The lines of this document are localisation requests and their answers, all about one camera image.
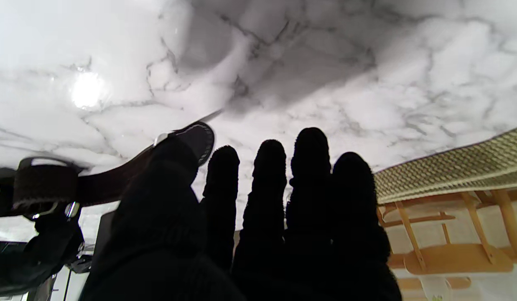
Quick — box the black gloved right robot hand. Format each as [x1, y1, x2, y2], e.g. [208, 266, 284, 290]
[0, 167, 85, 297]

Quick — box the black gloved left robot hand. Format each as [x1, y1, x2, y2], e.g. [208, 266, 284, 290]
[79, 127, 403, 301]

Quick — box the black woven belt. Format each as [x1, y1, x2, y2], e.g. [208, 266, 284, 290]
[10, 121, 216, 220]

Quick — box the black square storage box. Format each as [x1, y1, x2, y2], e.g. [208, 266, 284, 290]
[93, 211, 117, 255]

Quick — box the beige braided belt silver buckle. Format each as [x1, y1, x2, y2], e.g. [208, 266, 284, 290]
[373, 125, 517, 205]

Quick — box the printed room scene backdrop curtain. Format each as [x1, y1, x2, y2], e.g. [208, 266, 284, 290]
[0, 186, 517, 301]

